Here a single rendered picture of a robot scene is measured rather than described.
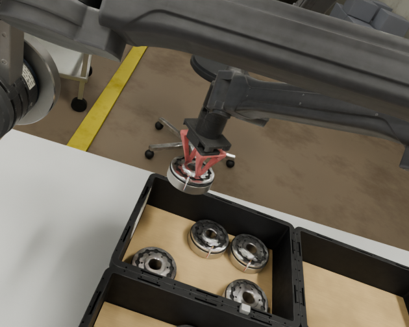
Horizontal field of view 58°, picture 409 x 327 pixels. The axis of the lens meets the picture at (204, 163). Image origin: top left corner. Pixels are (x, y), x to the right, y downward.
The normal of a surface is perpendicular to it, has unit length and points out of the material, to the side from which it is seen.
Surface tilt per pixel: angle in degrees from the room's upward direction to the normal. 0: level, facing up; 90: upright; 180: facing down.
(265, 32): 58
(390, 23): 90
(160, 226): 0
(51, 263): 0
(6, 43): 90
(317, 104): 75
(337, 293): 0
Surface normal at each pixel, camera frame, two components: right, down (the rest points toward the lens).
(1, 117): -0.07, 0.59
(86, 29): -0.09, 0.03
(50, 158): 0.32, -0.75
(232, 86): -0.77, -0.22
